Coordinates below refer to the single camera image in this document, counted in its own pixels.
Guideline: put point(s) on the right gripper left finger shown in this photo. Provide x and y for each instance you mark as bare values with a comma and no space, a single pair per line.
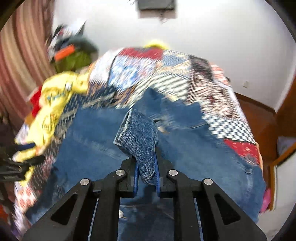
89,210

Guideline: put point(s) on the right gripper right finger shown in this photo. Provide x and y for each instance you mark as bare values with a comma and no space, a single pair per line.
202,210

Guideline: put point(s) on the blue denim jacket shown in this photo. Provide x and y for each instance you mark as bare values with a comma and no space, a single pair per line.
100,139

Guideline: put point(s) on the pink croc shoe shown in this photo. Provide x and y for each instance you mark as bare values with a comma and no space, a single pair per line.
266,200

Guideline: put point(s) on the red plush item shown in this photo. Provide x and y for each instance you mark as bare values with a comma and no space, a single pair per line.
34,98

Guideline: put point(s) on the yellow printed garment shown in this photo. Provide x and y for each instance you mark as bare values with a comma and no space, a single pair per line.
56,93

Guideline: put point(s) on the striped brown curtain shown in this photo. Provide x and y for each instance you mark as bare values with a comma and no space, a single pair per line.
24,59

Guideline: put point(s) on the green patterned cloth pile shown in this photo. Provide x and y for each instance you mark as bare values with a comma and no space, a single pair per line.
73,62

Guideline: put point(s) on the brown wooden door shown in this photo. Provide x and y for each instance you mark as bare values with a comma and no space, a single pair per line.
286,115

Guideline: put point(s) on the orange box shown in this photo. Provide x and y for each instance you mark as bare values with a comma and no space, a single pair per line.
61,54

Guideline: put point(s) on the patchwork patterned bedspread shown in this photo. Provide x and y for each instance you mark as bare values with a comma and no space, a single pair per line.
131,71

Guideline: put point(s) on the dark grey plush item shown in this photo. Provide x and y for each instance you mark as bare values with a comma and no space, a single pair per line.
83,44

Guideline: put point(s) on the yellow curved headrest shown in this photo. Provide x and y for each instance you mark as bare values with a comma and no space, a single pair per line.
156,45

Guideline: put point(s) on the white wall socket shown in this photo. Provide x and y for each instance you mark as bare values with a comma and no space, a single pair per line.
246,84

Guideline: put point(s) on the small black wall monitor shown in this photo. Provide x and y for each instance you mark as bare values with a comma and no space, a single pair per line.
156,4

